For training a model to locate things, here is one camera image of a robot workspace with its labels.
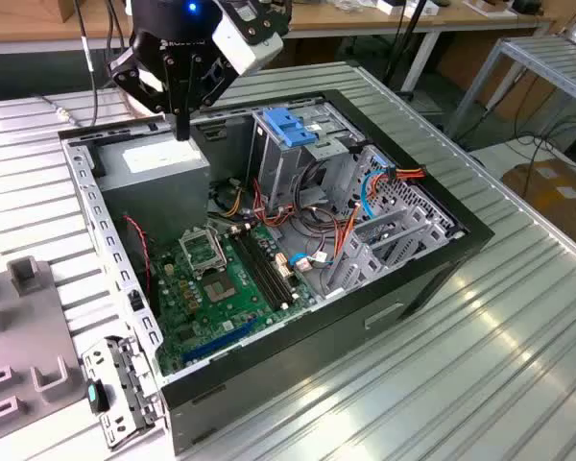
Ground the blue SATA wire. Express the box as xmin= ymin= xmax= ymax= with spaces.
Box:
xmin=287 ymin=154 xmax=398 ymax=273

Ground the green motherboard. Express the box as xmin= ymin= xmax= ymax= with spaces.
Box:
xmin=151 ymin=223 xmax=318 ymax=376

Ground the grey power supply unit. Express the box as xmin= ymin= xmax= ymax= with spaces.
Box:
xmin=94 ymin=132 xmax=212 ymax=246

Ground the wooden block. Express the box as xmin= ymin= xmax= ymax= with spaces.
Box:
xmin=463 ymin=0 xmax=517 ymax=19

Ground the yellow black wire bundle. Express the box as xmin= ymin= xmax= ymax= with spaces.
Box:
xmin=218 ymin=185 xmax=245 ymax=218

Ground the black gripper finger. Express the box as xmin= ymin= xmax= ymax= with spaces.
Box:
xmin=181 ymin=55 xmax=236 ymax=140
xmin=107 ymin=45 xmax=183 ymax=141

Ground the blue expansion slot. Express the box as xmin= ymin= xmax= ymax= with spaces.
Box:
xmin=180 ymin=315 xmax=261 ymax=364

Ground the metal slot retention bracket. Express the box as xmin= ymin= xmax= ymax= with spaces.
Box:
xmin=80 ymin=334 xmax=168 ymax=451

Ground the metal slat shelf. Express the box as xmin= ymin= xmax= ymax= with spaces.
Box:
xmin=444 ymin=34 xmax=576 ymax=145

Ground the black RAM slot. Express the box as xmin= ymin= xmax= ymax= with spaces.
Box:
xmin=239 ymin=226 xmax=292 ymax=306
xmin=228 ymin=230 xmax=282 ymax=312
xmin=233 ymin=228 xmax=287 ymax=310
xmin=244 ymin=224 xmax=298 ymax=303

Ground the orange red power wire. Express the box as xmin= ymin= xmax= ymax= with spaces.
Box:
xmin=333 ymin=162 xmax=429 ymax=268

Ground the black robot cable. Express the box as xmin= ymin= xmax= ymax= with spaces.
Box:
xmin=57 ymin=0 xmax=129 ymax=130

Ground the wooden desk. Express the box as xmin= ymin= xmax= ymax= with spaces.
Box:
xmin=0 ymin=0 xmax=561 ymax=92

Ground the blue plastic drive latch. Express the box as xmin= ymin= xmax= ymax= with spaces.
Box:
xmin=262 ymin=108 xmax=322 ymax=148

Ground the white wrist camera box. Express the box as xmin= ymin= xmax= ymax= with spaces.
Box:
xmin=210 ymin=9 xmax=285 ymax=77

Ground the grey optical drive cage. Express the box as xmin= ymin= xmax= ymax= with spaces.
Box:
xmin=247 ymin=101 xmax=369 ymax=215

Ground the black open PC case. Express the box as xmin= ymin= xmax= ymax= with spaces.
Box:
xmin=57 ymin=88 xmax=495 ymax=456

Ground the black teal bracket latch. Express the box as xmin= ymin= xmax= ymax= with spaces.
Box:
xmin=85 ymin=377 xmax=111 ymax=415

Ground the grey disk bay cage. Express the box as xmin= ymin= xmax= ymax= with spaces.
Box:
xmin=322 ymin=143 xmax=466 ymax=300

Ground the grey parts rack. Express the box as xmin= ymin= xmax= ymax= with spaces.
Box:
xmin=0 ymin=255 xmax=86 ymax=436

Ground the metal socket cover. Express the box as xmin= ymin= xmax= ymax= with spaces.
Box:
xmin=179 ymin=228 xmax=229 ymax=278

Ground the large cardboard box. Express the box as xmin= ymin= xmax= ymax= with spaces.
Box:
xmin=500 ymin=157 xmax=576 ymax=251

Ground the CPU socket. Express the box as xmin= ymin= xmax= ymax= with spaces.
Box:
xmin=201 ymin=272 xmax=245 ymax=307

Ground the black sleeved cable bundle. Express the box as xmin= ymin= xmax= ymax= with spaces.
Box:
xmin=287 ymin=160 xmax=347 ymax=241

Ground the red orange wire bundle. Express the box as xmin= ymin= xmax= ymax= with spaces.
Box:
xmin=250 ymin=177 xmax=297 ymax=228

